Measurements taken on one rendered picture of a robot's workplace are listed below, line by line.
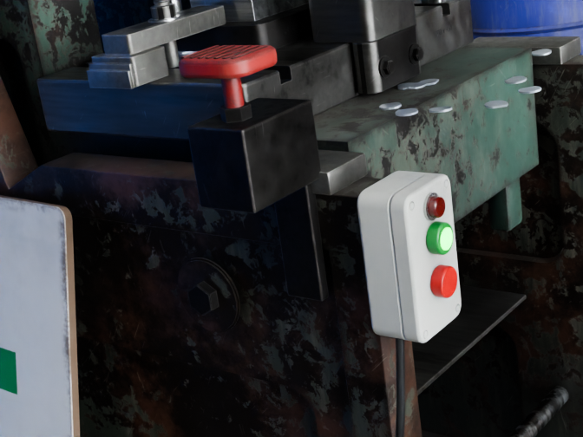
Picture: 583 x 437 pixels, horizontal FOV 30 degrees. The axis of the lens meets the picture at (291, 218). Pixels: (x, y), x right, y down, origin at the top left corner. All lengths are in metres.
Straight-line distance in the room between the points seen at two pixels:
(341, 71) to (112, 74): 0.24
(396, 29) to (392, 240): 0.34
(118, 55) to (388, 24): 0.29
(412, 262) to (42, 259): 0.45
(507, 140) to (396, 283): 0.41
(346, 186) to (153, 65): 0.26
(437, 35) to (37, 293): 0.55
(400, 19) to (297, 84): 0.16
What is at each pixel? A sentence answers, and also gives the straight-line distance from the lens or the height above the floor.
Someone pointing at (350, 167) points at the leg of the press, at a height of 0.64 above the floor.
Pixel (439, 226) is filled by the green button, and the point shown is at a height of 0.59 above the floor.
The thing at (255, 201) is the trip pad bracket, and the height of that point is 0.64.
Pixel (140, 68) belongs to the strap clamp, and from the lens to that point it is 1.09.
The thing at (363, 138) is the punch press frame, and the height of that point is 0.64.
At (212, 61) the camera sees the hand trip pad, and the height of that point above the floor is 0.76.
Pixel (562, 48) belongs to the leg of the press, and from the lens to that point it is 1.34.
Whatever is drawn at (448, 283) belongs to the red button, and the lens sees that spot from 0.94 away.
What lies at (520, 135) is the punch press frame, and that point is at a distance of 1.32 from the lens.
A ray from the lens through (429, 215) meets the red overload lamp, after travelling 0.92.
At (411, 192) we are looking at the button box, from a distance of 0.90.
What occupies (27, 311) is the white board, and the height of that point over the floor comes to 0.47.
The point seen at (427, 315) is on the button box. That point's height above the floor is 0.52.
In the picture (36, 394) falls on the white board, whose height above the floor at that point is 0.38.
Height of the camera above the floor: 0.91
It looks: 19 degrees down
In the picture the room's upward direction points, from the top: 8 degrees counter-clockwise
